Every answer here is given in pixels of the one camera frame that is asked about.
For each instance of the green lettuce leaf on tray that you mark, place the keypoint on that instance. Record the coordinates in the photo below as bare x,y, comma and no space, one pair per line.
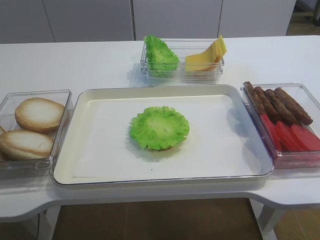
159,128

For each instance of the clear lettuce and cheese container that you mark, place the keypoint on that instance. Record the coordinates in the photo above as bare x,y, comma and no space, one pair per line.
181,73

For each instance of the green lettuce stack in container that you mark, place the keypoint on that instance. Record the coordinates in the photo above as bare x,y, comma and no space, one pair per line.
162,61

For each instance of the yellow cheese slices stack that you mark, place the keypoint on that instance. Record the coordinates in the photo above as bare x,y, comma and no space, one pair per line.
207,60

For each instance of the white rectangular serving tray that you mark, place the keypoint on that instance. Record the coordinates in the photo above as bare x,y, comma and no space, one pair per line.
222,145

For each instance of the brown meat patty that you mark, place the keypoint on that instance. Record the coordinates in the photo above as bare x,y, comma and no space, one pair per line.
258,105
269,108
286,116
293,106

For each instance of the red tomato slice left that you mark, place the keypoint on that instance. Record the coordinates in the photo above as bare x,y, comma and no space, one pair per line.
272,131

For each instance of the red tomato slice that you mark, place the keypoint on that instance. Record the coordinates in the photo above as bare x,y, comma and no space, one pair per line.
272,131
305,138
286,138

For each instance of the upper bun half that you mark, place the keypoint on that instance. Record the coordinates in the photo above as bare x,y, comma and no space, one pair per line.
39,115

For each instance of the bun half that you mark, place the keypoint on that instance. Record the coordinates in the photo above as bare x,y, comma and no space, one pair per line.
39,115
25,145

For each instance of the clear plastic bun container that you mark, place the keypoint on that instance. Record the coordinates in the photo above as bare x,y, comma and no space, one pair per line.
10,168

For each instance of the clear meat and tomato container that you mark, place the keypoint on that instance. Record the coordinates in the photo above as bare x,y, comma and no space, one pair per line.
288,159

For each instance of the red tomato slice middle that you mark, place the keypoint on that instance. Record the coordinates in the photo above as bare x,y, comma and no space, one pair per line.
286,138

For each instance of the lower front bun half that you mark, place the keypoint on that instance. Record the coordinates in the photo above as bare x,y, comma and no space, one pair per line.
25,145

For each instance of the red tomato slice right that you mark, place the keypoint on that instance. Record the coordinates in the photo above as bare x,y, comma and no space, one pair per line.
305,138

